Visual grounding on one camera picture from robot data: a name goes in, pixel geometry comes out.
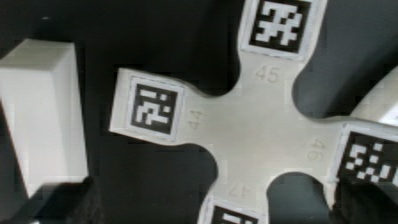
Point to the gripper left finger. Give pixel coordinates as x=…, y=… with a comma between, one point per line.
x=63, y=204

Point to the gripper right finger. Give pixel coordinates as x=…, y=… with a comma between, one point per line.
x=365, y=206

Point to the white cross-shaped table base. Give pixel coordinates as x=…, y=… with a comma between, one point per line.
x=264, y=139

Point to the white cylindrical table leg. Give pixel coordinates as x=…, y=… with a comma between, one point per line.
x=377, y=108

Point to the white left fence bar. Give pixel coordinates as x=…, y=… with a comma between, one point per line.
x=40, y=99

